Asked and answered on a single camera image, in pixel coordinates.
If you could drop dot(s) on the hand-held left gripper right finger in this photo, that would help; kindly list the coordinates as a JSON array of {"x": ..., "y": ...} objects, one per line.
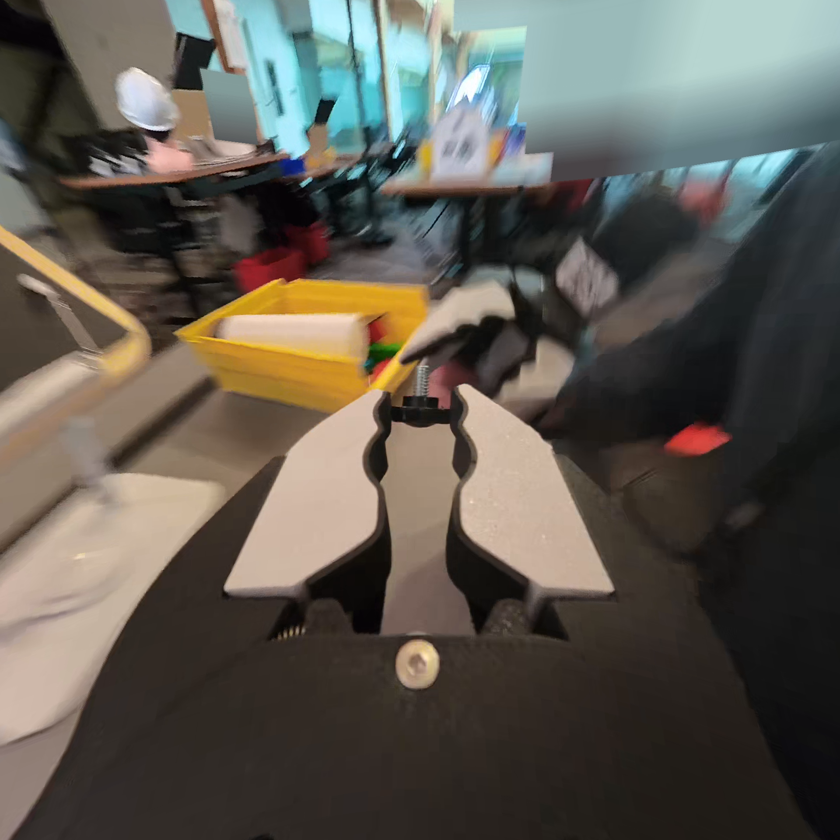
[{"x": 532, "y": 525}]

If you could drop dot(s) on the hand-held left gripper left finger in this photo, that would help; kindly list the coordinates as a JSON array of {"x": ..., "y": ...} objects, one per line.
[{"x": 309, "y": 525}]

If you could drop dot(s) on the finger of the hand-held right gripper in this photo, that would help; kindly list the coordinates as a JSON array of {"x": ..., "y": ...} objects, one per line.
[
  {"x": 460, "y": 322},
  {"x": 538, "y": 374}
]

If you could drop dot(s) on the black knob screw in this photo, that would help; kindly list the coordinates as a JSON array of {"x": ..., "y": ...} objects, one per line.
[{"x": 423, "y": 410}]

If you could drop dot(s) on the yellow bin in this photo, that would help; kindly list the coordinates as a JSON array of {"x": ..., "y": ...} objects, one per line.
[{"x": 276, "y": 374}]

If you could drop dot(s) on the green block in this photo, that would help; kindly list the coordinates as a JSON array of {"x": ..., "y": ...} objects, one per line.
[{"x": 383, "y": 352}]

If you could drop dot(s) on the wooden table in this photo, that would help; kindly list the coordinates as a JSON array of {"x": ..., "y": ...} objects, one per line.
[{"x": 473, "y": 190}]

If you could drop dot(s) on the white roll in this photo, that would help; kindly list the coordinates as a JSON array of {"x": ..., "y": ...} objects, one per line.
[{"x": 295, "y": 335}]

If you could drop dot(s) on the red bin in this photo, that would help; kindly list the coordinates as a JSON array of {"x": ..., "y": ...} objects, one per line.
[
  {"x": 269, "y": 267},
  {"x": 313, "y": 243}
]

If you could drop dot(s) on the white printed box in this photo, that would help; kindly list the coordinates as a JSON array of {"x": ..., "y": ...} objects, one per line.
[{"x": 460, "y": 145}]

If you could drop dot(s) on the long desk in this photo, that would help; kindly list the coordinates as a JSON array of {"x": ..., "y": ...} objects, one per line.
[{"x": 171, "y": 171}]

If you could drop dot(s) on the white hard hat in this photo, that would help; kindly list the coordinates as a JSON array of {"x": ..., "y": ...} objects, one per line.
[{"x": 145, "y": 99}]

